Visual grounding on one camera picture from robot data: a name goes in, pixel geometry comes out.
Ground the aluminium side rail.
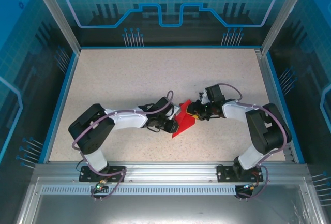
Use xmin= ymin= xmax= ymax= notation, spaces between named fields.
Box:
xmin=254 ymin=49 xmax=296 ymax=163

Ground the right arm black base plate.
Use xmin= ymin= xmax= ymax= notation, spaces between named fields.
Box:
xmin=216 ymin=164 xmax=264 ymax=183

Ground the thin black base cable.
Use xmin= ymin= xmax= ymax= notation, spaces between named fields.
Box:
xmin=76 ymin=158 xmax=90 ymax=173

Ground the brushed metal sheet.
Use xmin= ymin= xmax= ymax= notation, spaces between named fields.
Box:
xmin=32 ymin=194 xmax=311 ymax=224

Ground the slotted grey cable duct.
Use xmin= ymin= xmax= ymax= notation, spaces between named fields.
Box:
xmin=40 ymin=184 xmax=240 ymax=197

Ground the long aluminium base rail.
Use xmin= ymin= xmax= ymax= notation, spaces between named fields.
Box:
xmin=33 ymin=161 xmax=311 ymax=181

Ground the aluminium corner post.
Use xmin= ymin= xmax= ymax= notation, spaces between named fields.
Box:
xmin=260 ymin=0 xmax=314 ymax=54
xmin=27 ymin=0 xmax=81 ymax=54

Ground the aluminium frame rail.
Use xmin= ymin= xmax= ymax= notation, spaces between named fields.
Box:
xmin=299 ymin=177 xmax=328 ymax=224
xmin=15 ymin=180 xmax=43 ymax=224

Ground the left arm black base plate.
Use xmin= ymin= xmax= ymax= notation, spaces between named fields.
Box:
xmin=78 ymin=164 xmax=127 ymax=183

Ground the blue table edge strip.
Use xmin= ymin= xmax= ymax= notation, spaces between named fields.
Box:
xmin=79 ymin=45 xmax=262 ymax=50
xmin=38 ymin=52 xmax=80 ymax=164
xmin=266 ymin=52 xmax=306 ymax=164

